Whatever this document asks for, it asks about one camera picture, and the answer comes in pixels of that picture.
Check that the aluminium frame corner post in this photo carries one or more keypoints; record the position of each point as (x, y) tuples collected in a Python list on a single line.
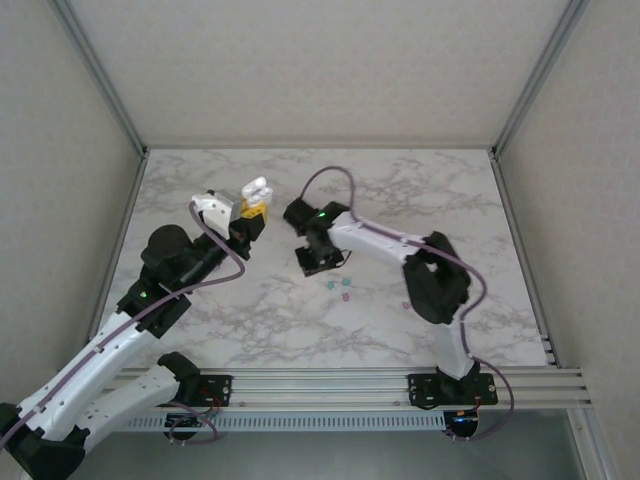
[(537, 77), (104, 80)]

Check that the wide aluminium mounting rail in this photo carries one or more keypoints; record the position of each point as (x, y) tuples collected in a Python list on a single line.
[(320, 390)]

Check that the aluminium lower frame bar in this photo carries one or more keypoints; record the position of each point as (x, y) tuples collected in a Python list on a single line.
[(592, 447)]

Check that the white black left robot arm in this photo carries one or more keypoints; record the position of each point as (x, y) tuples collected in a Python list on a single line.
[(100, 365)]

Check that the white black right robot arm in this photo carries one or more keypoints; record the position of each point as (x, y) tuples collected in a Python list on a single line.
[(370, 242)]

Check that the small controller circuit board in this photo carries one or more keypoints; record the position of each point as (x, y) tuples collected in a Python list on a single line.
[(187, 422), (465, 422)]

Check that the aluminium table side rail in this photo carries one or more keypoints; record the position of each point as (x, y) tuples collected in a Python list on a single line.
[(506, 200), (129, 210)]

